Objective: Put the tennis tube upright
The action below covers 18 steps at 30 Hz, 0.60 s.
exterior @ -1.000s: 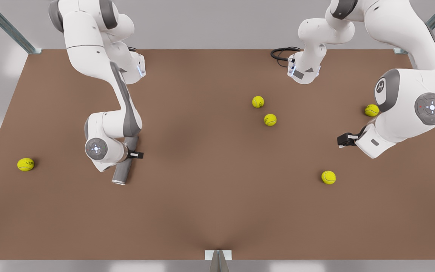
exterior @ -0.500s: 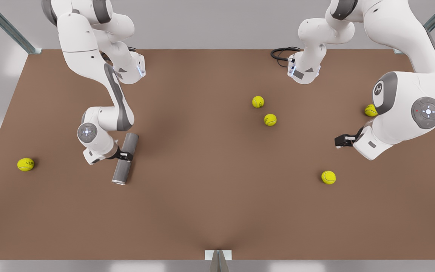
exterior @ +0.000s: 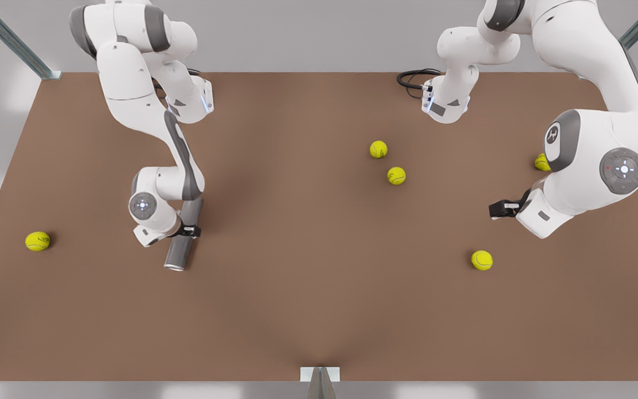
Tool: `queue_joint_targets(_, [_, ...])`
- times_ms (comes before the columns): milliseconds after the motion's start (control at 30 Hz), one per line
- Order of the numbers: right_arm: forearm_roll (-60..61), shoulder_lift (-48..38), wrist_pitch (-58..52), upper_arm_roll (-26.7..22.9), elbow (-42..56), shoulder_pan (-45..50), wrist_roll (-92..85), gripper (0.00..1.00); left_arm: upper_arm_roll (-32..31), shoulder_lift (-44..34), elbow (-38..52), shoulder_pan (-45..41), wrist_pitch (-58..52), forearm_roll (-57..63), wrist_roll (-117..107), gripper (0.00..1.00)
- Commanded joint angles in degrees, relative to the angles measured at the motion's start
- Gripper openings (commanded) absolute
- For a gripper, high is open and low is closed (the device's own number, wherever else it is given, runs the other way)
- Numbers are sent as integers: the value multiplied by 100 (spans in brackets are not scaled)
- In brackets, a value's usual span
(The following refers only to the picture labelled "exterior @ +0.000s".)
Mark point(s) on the grey tennis ball tube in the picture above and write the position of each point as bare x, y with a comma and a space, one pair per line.
181, 249

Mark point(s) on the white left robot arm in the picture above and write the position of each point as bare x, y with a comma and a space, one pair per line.
590, 83

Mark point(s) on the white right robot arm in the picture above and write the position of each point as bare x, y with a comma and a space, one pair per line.
125, 72

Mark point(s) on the yellow tennis ball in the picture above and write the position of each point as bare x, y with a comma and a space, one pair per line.
37, 241
378, 149
541, 163
396, 175
482, 260

